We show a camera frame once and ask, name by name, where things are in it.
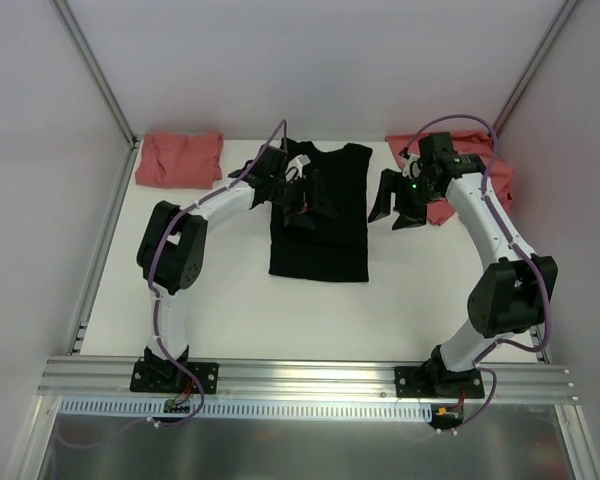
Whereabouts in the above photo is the folded red t shirt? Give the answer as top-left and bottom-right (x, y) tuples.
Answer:
(135, 132), (224, 190)

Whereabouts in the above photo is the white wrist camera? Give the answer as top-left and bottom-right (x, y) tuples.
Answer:
(402, 153), (420, 180)
(287, 155), (311, 175)

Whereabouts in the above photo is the black t shirt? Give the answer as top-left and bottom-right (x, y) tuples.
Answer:
(269, 139), (373, 283)

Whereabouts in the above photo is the crumpled red t shirt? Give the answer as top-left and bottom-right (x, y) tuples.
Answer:
(385, 129), (515, 227)

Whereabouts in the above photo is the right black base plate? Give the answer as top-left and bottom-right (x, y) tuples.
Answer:
(393, 365), (485, 399)

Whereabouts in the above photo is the aluminium front rail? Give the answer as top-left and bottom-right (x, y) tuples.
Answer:
(37, 355), (580, 405)

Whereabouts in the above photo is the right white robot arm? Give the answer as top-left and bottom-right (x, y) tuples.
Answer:
(368, 132), (558, 397)

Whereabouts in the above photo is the white slotted cable duct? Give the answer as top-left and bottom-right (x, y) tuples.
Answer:
(58, 396), (432, 423)

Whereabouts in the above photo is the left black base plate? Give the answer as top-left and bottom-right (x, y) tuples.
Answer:
(129, 357), (219, 395)

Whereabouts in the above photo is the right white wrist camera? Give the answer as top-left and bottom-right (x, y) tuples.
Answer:
(402, 153), (420, 180)

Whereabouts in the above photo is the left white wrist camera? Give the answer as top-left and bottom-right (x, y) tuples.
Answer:
(287, 155), (311, 175)

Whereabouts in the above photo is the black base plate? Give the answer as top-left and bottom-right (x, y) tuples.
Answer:
(393, 365), (485, 399)
(129, 357), (219, 395)

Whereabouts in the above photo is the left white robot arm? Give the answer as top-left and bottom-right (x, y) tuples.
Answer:
(133, 146), (336, 391)

